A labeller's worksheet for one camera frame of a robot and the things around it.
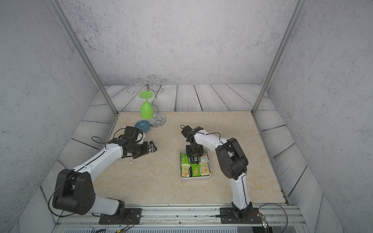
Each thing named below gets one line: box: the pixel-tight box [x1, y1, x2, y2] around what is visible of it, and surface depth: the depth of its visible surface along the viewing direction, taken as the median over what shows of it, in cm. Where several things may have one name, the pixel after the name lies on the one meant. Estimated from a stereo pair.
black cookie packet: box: [189, 156, 200, 165], surface depth 91 cm
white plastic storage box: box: [178, 148, 212, 182], surface depth 86 cm
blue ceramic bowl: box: [134, 119, 151, 134], surface depth 110 cm
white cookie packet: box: [200, 152, 209, 163], surface depth 91 cm
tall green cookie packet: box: [179, 153, 191, 168], surface depth 92 cm
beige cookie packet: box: [199, 162, 211, 177], surface depth 88 cm
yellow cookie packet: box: [181, 164, 191, 178], surface depth 88 cm
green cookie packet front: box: [190, 163, 202, 177], surface depth 88 cm
